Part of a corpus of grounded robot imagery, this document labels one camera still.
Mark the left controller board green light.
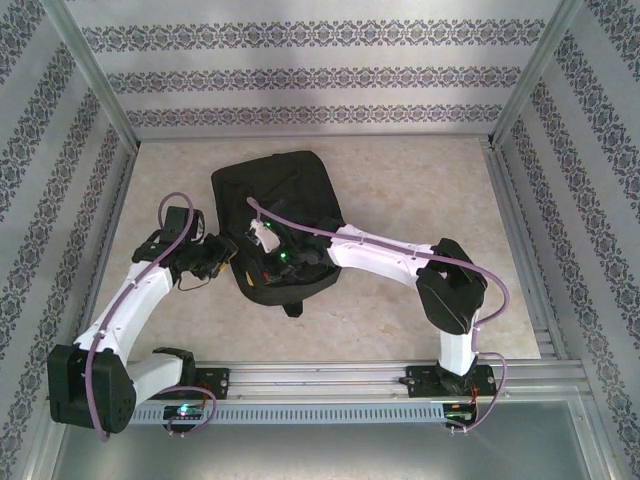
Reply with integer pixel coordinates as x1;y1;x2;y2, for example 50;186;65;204
163;403;205;420

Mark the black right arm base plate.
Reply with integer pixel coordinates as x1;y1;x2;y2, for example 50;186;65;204
405;364;500;400

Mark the aluminium frame side rail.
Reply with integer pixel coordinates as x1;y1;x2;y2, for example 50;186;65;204
69;142;139;366
480;139;569;362

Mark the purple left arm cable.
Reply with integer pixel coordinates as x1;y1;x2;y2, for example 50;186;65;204
85;192;217;444

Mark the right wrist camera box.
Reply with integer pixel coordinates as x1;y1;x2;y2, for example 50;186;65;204
248;219;281;251

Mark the right controller board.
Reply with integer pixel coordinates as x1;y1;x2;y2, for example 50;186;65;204
443;405;477;426

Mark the aluminium frame post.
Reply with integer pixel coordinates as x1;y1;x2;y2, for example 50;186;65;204
42;0;140;147
492;0;586;147

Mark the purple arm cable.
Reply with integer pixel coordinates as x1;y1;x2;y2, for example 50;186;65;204
85;192;217;444
246;197;511;435

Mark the black backpack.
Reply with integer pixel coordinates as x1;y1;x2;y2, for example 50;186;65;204
209;149;346;317

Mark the aluminium frame rear rail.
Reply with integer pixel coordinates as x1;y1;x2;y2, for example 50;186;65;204
133;130;496;144

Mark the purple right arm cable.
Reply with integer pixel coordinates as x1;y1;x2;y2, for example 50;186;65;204
246;197;511;435

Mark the grey slotted cable duct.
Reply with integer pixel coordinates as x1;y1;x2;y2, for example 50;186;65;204
67;402;446;425

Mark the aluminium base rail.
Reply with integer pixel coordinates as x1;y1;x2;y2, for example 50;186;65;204
47;362;586;401

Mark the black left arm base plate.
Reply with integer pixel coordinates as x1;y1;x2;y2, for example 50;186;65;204
139;367;232;401

